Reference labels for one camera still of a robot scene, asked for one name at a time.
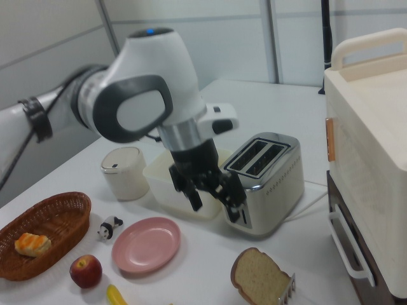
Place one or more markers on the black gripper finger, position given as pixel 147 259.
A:
pixel 233 193
pixel 194 198

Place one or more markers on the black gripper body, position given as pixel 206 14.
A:
pixel 195 162

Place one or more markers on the brown bread slice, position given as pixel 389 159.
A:
pixel 257 279

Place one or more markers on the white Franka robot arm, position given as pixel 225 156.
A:
pixel 159 63

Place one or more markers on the cream and chrome toaster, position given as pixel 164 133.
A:
pixel 280 181

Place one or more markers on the white plastic bin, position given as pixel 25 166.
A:
pixel 159 181

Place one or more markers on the pink plate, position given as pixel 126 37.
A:
pixel 146 244

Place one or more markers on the small white lidded canister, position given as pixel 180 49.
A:
pixel 125 178

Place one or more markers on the panda figurine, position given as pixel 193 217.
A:
pixel 108 227

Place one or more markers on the metal toast rack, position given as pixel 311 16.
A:
pixel 287 290

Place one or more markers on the orange oven tab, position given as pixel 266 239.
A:
pixel 330 139

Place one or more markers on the yellow banana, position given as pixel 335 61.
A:
pixel 115 296

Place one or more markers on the red apple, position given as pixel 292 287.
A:
pixel 86 271

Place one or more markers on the brown wicker basket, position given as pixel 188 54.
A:
pixel 60 219

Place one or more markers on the cream toy oven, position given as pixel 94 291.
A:
pixel 369 133

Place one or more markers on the dark brown cabinet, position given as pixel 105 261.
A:
pixel 378 279

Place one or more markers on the orange glazed pastry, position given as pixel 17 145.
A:
pixel 31 244

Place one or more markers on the black pole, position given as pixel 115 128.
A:
pixel 326 38

